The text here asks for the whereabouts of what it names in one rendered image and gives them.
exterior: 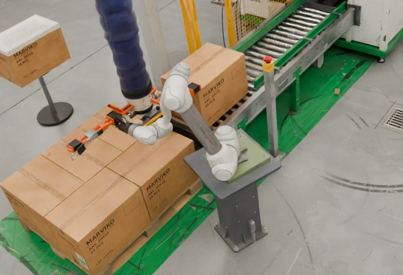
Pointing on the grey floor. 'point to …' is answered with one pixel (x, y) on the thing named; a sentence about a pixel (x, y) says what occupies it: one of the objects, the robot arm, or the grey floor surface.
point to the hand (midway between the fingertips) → (113, 119)
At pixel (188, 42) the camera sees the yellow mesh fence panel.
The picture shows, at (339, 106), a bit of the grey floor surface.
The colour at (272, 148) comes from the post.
